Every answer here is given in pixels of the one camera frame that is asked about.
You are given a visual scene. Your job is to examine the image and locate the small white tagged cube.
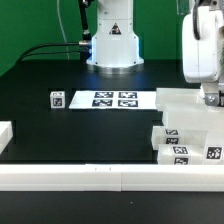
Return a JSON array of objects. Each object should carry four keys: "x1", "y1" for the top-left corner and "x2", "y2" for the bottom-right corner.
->
[{"x1": 50, "y1": 91, "x2": 65, "y2": 109}]

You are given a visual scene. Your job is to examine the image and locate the white flat tagged sheet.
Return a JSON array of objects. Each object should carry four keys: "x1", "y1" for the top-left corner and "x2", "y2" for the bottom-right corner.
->
[{"x1": 69, "y1": 90, "x2": 156, "y2": 110}]

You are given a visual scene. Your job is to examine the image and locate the black cables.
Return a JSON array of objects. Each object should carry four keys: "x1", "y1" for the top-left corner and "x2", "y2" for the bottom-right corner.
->
[{"x1": 18, "y1": 0, "x2": 93, "y2": 63}]

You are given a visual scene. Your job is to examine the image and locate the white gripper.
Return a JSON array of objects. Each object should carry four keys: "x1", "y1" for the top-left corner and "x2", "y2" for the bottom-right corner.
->
[{"x1": 182, "y1": 6, "x2": 224, "y2": 106}]

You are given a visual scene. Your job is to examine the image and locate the white chair back pieces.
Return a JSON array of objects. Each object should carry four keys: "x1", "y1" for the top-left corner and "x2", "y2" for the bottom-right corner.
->
[{"x1": 155, "y1": 88, "x2": 224, "y2": 132}]

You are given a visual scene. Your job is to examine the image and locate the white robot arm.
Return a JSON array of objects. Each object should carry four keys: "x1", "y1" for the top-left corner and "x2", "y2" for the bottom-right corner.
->
[{"x1": 87, "y1": 0, "x2": 224, "y2": 106}]

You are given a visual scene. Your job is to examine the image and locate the white U-shaped fence wall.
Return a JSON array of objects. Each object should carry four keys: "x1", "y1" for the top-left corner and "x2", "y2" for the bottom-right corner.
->
[{"x1": 0, "y1": 121, "x2": 224, "y2": 193}]

